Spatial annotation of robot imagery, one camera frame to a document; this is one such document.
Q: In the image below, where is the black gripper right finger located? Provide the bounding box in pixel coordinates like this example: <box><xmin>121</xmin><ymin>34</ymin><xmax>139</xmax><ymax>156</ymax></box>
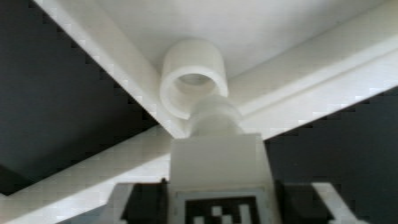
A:
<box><xmin>274</xmin><ymin>180</ymin><xmax>370</xmax><ymax>224</ymax></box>

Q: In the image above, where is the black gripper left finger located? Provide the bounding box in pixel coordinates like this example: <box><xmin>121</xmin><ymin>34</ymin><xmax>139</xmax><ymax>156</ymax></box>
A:
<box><xmin>96</xmin><ymin>179</ymin><xmax>169</xmax><ymax>224</ymax></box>

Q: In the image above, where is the white table leg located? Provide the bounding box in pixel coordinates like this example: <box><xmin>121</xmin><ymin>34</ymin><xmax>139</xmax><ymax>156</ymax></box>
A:
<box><xmin>169</xmin><ymin>96</ymin><xmax>281</xmax><ymax>224</ymax></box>

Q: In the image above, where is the white square tabletop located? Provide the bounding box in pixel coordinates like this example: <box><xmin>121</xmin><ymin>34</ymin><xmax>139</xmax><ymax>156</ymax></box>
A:
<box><xmin>34</xmin><ymin>0</ymin><xmax>398</xmax><ymax>137</ymax></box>

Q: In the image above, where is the white L-shaped obstacle wall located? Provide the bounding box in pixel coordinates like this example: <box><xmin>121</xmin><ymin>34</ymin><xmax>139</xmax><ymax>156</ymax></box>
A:
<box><xmin>0</xmin><ymin>50</ymin><xmax>398</xmax><ymax>224</ymax></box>

